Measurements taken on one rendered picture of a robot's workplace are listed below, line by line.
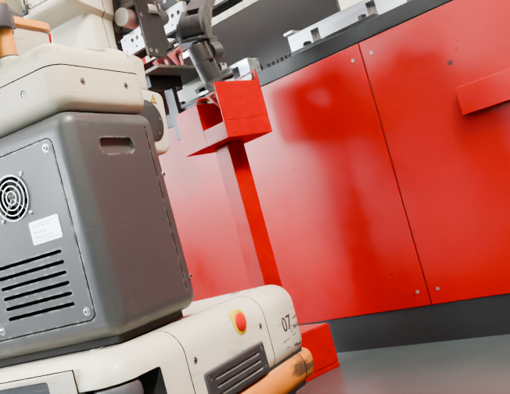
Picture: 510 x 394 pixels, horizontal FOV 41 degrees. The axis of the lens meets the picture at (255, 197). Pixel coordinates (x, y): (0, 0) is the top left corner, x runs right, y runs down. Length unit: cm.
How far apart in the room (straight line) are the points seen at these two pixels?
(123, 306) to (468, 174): 97
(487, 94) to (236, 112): 63
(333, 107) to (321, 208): 29
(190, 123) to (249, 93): 18
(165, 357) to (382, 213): 91
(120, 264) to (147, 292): 8
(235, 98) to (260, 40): 113
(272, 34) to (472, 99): 133
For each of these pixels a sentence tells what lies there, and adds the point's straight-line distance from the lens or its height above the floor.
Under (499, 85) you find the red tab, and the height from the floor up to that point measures 59.
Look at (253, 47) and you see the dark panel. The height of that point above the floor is 117.
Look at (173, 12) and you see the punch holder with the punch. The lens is 252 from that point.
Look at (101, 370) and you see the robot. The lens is 112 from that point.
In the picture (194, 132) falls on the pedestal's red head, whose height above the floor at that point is 71.
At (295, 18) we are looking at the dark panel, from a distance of 285.
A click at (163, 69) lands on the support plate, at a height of 99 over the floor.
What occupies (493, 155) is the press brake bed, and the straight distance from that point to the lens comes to 177.
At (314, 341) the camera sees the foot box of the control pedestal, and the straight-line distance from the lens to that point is 186.
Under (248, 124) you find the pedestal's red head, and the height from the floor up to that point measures 69.
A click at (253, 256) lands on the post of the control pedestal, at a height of 34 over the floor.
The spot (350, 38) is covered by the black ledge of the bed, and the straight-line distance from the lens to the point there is 194.
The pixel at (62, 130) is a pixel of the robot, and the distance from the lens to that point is 120.
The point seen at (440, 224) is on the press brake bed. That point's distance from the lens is 184.
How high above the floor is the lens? 40
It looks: 3 degrees up
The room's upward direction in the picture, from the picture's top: 15 degrees counter-clockwise
